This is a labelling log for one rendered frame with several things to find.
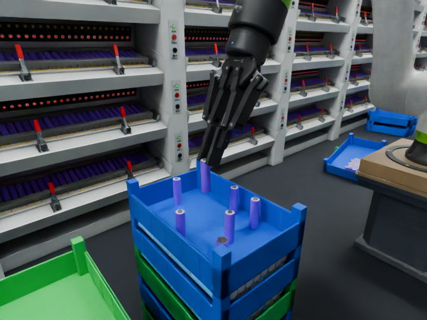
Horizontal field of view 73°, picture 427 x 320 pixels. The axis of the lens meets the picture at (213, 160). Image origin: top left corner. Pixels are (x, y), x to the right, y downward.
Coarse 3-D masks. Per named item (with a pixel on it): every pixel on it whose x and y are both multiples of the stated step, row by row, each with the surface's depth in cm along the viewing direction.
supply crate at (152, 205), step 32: (128, 192) 60; (160, 192) 66; (192, 192) 71; (224, 192) 67; (160, 224) 51; (192, 224) 58; (288, 224) 54; (192, 256) 45; (224, 256) 39; (256, 256) 44; (224, 288) 41
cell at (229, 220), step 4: (228, 212) 51; (232, 212) 51; (228, 216) 50; (232, 216) 50; (224, 220) 52; (228, 220) 51; (232, 220) 51; (224, 224) 52; (228, 224) 51; (232, 224) 51; (224, 228) 52; (228, 228) 51; (232, 228) 51; (224, 232) 52; (228, 232) 52; (232, 232) 52; (224, 236) 53; (228, 236) 52; (232, 236) 52; (228, 240) 52; (232, 240) 52
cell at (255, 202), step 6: (252, 198) 56; (258, 198) 56; (252, 204) 55; (258, 204) 55; (252, 210) 55; (258, 210) 55; (252, 216) 56; (258, 216) 56; (252, 222) 56; (258, 222) 57; (252, 228) 57
